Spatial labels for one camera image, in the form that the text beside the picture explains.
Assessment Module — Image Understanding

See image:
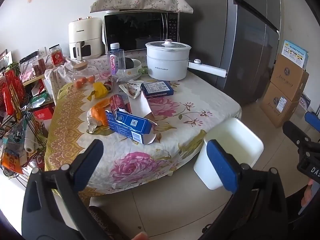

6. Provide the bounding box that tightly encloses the orange peel piece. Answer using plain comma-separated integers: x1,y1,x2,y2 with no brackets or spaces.
91,98,110,126

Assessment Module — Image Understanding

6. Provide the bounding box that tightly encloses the torn blue carton box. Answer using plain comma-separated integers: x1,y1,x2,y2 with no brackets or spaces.
105,110,156,145

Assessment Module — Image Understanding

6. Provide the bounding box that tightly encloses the yellow wrapper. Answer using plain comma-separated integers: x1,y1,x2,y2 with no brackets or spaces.
87,82,109,101

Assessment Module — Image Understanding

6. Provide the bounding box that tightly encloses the clear plastic water bottle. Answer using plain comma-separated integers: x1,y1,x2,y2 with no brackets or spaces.
107,43,126,81

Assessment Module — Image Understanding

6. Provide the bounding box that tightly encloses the white nut snack packet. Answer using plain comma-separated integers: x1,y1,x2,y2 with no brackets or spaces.
119,80,143,99

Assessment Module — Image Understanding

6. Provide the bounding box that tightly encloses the white trash bin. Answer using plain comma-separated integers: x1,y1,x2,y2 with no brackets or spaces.
194,118,264,190

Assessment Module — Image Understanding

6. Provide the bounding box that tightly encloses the person right hand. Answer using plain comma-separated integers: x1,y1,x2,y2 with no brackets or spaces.
301,179,314,207

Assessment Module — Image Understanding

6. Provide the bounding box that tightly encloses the lower cardboard box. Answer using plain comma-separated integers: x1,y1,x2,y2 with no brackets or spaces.
260,83,298,128

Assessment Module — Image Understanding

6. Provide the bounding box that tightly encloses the cardboard box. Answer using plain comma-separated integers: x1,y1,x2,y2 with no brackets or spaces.
271,54,309,102
260,83,298,128

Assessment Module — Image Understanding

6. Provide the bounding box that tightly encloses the upper cardboard box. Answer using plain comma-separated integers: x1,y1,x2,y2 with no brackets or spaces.
271,54,309,102

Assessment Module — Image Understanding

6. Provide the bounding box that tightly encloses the blue white printed box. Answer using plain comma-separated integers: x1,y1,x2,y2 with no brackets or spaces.
281,40,309,69

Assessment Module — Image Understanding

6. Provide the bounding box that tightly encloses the grey refrigerator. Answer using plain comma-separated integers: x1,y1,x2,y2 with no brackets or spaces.
179,0,280,105

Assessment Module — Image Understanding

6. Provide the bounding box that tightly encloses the floral tablecloth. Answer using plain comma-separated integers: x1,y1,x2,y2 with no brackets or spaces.
44,57,242,199

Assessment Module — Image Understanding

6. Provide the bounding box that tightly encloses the small orange tangerine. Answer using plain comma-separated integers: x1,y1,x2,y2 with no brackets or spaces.
74,80,83,89

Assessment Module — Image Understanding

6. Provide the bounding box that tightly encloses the white paper sheet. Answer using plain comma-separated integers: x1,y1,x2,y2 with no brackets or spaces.
137,92,157,126

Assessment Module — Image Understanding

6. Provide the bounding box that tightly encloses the glass jar with cork lid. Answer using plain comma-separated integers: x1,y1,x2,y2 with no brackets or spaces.
67,62,100,89

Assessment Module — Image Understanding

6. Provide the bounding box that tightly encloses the white electric cooking pot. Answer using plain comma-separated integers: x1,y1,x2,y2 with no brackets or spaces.
145,39,227,81

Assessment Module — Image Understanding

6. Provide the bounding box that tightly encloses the white bowl with squash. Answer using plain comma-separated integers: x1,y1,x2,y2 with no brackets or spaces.
125,57,142,80

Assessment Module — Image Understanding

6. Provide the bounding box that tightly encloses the cream air fryer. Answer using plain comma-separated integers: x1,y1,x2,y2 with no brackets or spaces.
68,16,105,61

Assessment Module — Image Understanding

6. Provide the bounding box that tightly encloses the black microwave oven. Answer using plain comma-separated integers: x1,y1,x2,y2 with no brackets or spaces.
103,10,180,51

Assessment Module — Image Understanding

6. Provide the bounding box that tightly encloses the floral cloth cover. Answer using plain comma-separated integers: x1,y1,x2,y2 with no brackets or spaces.
90,0,193,14

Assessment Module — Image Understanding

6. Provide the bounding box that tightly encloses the black wire rack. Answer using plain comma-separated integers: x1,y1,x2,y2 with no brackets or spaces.
1,63,47,187

